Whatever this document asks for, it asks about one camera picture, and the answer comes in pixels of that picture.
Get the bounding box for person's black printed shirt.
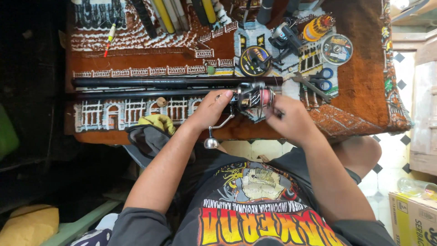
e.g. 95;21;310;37
107;146;398;246

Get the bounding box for pale green plank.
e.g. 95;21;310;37
40;200;123;246

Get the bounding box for orange and yellow line spool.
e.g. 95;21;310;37
303;14;336;42

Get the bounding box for black spinning reel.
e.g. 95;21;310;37
268;19;305;64

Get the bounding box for green object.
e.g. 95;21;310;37
0;103;20;161

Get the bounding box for person's left hand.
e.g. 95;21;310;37
186;90;236;134

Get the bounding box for blue handled scissors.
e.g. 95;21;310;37
308;67;334;92

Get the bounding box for cardboard box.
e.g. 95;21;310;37
389;191;437;246

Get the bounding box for person's right hand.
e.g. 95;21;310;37
264;94;320;147

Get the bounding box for silver reel with red line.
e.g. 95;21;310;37
204;82;276;150

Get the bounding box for thick black fishing rod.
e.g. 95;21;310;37
71;77;284;88

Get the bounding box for silver wrench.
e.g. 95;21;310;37
292;72;332;103

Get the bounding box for yellow and grey glove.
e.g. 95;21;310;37
124;114;177;169

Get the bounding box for clear flat line spool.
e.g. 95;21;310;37
320;34;354;66

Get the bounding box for thin black fishing rod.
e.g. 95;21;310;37
73;89;239;100

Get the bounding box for black and yellow rod section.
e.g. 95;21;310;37
191;0;218;26

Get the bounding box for pale wooden furniture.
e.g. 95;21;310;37
391;0;437;175

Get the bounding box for yellow cushion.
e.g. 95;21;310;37
0;204;60;246

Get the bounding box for brown patterned rug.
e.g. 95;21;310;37
64;0;413;145

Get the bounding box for clear plastic bottle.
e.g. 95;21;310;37
397;177;437;201

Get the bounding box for person's knee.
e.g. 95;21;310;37
330;136;382;180

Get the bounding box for yellow and red fishing float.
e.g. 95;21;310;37
103;20;119;58

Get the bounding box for grey rod sections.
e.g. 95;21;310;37
163;0;190;32

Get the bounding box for grey tube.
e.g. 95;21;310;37
285;0;302;16
256;0;274;25

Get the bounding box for black and yellow line spool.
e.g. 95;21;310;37
239;46;272;78

